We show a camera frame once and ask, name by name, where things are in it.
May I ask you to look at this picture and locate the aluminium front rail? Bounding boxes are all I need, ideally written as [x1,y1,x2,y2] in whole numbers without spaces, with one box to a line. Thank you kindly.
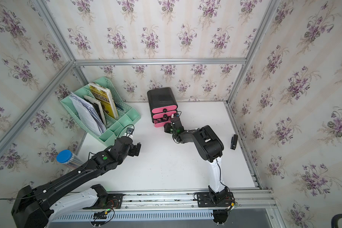
[62,189,277,212]

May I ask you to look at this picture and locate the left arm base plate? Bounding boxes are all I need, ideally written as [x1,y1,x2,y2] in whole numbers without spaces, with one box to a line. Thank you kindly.
[97,193,124,209]

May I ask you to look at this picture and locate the blue lid plastic jar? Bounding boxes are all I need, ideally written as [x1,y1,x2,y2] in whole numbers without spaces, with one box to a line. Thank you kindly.
[56,150,84,170]

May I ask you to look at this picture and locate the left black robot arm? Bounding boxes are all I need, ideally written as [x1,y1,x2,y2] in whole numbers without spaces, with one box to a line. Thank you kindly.
[11,136,141,228]

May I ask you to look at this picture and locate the pink bottom drawer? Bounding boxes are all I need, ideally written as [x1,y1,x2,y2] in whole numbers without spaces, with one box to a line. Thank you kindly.
[154,120,170,128]

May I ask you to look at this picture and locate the white paper stack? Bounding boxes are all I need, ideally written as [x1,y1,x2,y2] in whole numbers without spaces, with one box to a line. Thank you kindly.
[69,93,106,136]

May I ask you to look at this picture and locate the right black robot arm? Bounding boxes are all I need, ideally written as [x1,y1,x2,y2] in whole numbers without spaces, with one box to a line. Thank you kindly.
[164,117,229,205]

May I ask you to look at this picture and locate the pink top drawer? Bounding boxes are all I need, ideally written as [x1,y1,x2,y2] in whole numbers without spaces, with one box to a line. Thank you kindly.
[151,105,178,114]

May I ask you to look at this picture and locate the yellow book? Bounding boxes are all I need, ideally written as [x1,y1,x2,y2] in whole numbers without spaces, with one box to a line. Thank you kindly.
[88,83,119,120]

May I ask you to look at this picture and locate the black stapler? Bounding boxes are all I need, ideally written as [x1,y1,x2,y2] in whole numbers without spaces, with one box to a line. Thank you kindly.
[230,134,238,150]

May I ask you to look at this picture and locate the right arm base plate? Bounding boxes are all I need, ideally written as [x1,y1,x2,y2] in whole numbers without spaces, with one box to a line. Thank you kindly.
[194,190,236,208]

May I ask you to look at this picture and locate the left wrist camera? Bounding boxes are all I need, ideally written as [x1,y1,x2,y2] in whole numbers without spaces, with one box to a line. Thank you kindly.
[124,126,135,138]

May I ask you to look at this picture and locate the green plastic file organizer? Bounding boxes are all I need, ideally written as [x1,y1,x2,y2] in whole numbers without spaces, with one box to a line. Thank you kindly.
[60,77,141,147]

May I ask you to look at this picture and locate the black pink drawer cabinet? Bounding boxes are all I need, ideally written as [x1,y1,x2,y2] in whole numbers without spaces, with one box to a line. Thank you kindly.
[147,87,178,124]

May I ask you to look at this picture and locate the pink drawer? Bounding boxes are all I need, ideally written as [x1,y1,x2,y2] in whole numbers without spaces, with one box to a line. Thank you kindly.
[151,105,178,114]
[154,120,170,128]
[153,110,177,119]

